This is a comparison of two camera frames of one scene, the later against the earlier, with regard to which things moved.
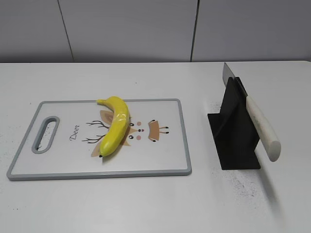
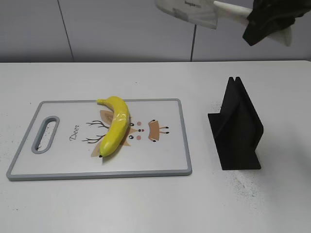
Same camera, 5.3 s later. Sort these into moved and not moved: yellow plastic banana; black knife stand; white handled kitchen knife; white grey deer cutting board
Moved: white handled kitchen knife
Not moved: yellow plastic banana; white grey deer cutting board; black knife stand
